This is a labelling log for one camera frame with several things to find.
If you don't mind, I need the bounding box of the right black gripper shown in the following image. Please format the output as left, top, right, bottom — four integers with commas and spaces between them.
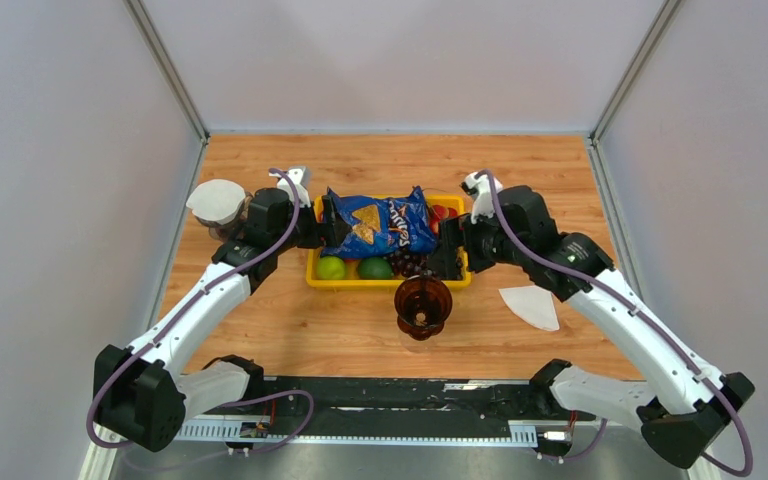
427, 205, 529, 279

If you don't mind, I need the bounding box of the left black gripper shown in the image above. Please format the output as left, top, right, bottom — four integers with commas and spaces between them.
272, 195, 353, 255

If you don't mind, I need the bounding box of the brown coffee dripper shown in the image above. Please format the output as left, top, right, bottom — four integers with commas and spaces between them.
394, 275, 453, 341

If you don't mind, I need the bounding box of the white coffee filter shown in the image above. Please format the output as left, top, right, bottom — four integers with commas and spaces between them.
499, 286, 560, 332
185, 179, 247, 227

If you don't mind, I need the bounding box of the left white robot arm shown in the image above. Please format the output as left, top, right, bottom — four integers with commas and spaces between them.
86, 187, 351, 452

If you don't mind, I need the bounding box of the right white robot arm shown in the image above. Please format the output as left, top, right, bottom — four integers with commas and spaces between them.
432, 177, 755, 477

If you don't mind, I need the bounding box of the red lychee bunch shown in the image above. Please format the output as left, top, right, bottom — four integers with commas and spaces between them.
428, 204, 459, 236

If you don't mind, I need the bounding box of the yellow-green lime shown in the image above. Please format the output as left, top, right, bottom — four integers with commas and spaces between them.
315, 256, 347, 281

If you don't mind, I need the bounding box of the dark grape bunch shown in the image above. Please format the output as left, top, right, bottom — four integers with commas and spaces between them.
385, 249, 434, 279

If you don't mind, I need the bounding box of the yellow plastic tray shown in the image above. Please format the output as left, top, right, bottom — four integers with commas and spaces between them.
305, 194, 473, 291

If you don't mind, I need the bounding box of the blue chips bag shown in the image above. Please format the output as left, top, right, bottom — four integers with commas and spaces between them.
321, 186, 437, 259

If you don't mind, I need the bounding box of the dark green lime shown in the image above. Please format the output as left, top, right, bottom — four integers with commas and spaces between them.
356, 257, 394, 281

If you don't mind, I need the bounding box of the clear glass beaker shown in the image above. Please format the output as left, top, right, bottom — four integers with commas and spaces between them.
399, 335, 439, 354

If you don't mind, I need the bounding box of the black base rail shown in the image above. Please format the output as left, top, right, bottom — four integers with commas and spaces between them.
181, 376, 570, 446

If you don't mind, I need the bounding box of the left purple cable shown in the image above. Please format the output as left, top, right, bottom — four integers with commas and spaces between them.
85, 167, 316, 458

